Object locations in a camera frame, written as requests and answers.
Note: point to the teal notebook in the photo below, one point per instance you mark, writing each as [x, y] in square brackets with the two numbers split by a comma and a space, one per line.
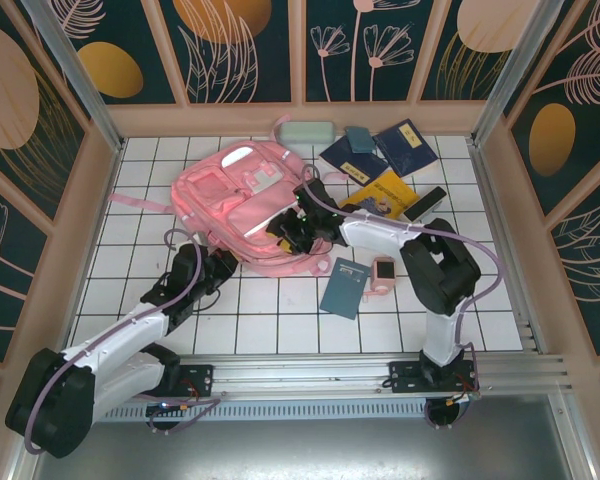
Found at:
[345, 290]

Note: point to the pink backpack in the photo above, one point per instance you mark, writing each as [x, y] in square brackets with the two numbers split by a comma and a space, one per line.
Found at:
[210, 190]

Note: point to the thin navy book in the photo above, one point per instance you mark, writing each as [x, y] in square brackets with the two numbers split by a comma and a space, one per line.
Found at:
[347, 167]

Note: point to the yellow book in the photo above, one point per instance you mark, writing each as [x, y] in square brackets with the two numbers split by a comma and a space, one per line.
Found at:
[385, 195]

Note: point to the pink pencil sharpener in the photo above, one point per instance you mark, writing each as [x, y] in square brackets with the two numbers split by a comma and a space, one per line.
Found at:
[382, 277]

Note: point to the mint green pencil case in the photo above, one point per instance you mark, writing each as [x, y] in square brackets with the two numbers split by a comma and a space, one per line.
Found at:
[307, 133]

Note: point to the small teal pouch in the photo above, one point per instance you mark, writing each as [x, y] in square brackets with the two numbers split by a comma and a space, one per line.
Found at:
[359, 138]

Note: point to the black rectangular eraser block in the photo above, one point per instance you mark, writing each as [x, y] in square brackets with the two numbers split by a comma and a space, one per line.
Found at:
[427, 200]

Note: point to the thick navy book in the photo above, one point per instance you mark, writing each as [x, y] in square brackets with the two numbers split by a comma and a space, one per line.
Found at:
[405, 150]

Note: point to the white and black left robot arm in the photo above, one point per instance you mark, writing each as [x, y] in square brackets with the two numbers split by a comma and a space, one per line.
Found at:
[120, 330]

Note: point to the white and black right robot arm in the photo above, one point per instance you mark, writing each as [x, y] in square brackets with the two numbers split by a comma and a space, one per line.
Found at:
[375, 235]

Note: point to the small circuit board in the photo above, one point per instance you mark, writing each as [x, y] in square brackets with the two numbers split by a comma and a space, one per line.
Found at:
[462, 398]
[167, 408]

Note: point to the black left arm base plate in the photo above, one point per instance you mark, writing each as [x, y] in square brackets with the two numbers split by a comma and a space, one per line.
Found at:
[195, 377]

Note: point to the aluminium mounting rail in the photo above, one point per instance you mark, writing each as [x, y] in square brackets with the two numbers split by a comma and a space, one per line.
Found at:
[305, 372]

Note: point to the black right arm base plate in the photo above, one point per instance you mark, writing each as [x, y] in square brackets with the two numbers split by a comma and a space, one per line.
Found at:
[405, 380]

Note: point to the aluminium side rail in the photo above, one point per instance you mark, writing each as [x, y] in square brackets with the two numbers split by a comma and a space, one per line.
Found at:
[507, 250]

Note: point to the aluminium frame post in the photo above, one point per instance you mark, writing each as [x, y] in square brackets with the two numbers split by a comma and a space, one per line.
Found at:
[513, 70]
[82, 82]

